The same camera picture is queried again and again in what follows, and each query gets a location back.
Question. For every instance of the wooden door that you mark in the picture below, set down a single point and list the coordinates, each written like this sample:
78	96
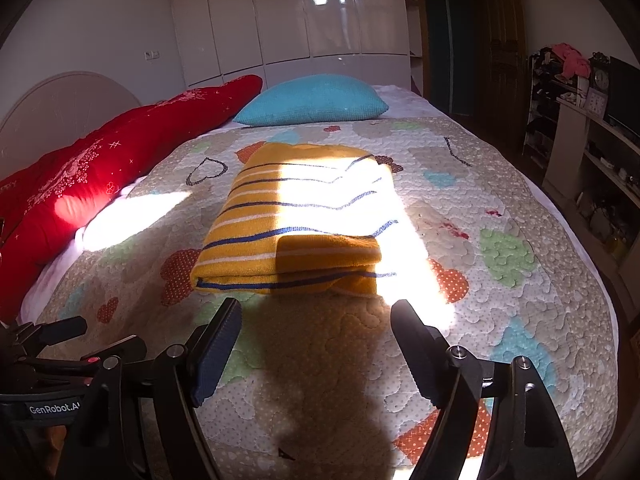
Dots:
502	45

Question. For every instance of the white shelf unit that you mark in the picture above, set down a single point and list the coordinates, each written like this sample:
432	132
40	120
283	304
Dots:
595	170

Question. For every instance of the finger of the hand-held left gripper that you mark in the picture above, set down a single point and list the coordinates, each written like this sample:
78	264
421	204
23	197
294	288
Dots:
55	329
122	347

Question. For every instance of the pink clothes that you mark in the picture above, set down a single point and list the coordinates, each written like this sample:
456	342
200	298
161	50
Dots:
572	60

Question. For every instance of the rounded pale headboard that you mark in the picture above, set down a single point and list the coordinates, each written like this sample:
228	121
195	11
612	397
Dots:
55	105

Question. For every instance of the dark shoe rack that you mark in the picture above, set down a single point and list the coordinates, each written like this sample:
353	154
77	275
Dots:
542	105

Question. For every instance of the black television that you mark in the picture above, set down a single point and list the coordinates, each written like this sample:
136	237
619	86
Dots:
624	92

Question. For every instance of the yellow striped knit sweater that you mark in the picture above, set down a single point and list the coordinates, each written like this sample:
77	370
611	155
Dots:
300	220

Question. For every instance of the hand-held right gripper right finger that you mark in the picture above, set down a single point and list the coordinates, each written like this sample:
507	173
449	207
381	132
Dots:
419	355

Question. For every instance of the dark table clock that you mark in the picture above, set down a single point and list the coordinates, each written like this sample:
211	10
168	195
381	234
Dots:
599	77

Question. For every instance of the glossy white wardrobe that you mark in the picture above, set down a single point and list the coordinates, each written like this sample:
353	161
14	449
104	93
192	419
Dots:
280	15

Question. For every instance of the long red pillow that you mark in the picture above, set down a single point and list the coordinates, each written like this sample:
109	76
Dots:
100	160

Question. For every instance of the small pink clock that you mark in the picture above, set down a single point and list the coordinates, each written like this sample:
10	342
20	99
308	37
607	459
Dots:
595	101

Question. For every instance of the teal curtain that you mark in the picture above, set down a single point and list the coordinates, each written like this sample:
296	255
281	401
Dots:
447	45

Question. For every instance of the heart print quilted bedspread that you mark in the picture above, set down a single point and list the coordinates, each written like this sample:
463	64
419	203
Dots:
500	285

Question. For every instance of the turquoise pillow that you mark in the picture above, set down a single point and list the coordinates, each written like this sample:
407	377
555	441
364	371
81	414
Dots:
315	100

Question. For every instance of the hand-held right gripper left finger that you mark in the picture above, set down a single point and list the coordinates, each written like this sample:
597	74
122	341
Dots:
216	355

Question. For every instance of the white wall socket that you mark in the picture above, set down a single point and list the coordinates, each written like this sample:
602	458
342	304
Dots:
151	53

